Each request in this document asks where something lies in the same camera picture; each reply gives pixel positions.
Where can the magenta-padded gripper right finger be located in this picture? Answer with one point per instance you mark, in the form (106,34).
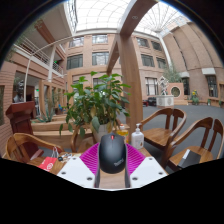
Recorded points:
(150,170)

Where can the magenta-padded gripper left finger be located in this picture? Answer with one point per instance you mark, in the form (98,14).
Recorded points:
(75,170)

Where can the black computer mouse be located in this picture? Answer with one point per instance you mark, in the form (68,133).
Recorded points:
(112,153)

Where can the bunch of keys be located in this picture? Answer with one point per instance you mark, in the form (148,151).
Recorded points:
(65,156)

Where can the red shopping bag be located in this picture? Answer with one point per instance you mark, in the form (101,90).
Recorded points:
(47,164)

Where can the wooden armchair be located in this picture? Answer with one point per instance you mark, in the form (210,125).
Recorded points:
(78,141)
(196,155)
(23,141)
(160,135)

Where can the white pump bottle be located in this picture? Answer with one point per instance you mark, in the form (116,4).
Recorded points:
(137,140)

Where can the black notebook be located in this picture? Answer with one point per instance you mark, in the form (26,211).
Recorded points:
(189,158)

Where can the spiky green agave plant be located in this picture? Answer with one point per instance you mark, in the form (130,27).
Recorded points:
(45,117)

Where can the dark parked car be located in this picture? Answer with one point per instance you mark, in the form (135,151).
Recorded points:
(151,101)

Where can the large potted green plant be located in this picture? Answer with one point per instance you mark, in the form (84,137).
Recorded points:
(96,100)

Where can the dark red wooden lectern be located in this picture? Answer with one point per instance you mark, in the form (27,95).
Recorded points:
(20,115)

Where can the yellow flowering potted plant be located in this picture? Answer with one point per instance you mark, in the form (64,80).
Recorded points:
(195,98)

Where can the wooden pillar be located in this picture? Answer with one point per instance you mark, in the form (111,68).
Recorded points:
(131,66)

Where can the white statue on pedestal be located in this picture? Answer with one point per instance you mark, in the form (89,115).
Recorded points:
(165,98)

